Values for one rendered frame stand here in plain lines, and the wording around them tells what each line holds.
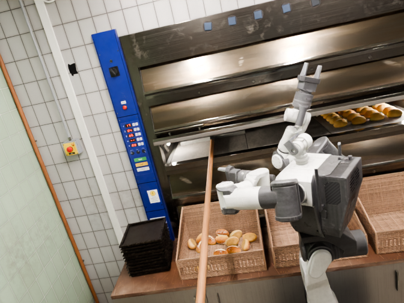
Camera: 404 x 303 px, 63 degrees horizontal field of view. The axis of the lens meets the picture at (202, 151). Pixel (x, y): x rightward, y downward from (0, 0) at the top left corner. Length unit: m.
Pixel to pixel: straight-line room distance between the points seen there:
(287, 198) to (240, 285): 1.05
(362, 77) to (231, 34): 0.87
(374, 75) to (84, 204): 2.22
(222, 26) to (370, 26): 0.89
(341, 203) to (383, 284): 1.07
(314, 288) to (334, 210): 0.48
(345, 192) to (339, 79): 1.13
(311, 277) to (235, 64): 1.31
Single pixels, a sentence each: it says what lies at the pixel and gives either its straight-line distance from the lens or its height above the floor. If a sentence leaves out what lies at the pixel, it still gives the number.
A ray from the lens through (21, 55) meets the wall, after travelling 2.56.
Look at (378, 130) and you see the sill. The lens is 2.49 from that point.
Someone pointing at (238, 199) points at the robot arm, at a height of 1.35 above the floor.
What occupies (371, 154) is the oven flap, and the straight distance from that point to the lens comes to 2.53.
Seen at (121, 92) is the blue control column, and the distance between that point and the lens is 2.28.
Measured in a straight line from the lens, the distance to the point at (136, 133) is 2.32.
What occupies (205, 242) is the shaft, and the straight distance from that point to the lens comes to 1.41.
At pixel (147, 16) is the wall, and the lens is 2.23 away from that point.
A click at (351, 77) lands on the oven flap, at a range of 2.35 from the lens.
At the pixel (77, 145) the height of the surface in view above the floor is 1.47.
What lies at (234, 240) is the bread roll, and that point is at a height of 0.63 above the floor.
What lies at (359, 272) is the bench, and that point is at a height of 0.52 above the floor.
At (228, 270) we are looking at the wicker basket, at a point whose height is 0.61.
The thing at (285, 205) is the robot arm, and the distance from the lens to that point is 1.25.
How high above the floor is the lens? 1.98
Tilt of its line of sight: 19 degrees down
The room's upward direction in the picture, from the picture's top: 13 degrees counter-clockwise
